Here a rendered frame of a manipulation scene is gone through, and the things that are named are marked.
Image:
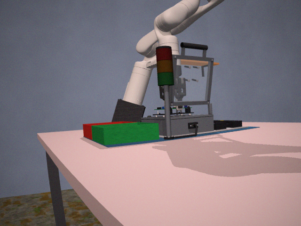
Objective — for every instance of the red open tray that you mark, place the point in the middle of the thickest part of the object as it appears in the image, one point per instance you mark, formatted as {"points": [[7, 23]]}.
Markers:
{"points": [[87, 129]]}

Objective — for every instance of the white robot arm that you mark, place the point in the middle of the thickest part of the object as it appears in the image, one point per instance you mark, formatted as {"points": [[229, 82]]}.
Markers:
{"points": [[169, 23]]}

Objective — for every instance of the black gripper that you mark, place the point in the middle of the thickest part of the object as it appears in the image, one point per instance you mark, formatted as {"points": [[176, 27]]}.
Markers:
{"points": [[161, 90]]}

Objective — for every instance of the green box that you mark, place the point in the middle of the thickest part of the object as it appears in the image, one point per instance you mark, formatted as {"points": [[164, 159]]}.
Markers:
{"points": [[110, 134]]}

